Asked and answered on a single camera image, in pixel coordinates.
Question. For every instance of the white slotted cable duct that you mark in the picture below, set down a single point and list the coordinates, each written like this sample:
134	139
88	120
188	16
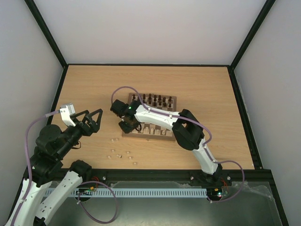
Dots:
147	193

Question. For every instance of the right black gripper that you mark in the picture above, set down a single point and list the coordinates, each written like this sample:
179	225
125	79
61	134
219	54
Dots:
127	125

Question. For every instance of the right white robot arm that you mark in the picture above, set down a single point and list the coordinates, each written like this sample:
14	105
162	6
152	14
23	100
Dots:
186	129

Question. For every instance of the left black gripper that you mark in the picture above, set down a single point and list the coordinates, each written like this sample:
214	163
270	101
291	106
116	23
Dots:
88	130

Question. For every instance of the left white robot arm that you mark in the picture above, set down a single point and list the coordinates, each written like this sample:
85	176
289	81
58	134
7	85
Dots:
52	145

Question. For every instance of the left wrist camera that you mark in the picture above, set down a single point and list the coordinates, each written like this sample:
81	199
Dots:
66	111

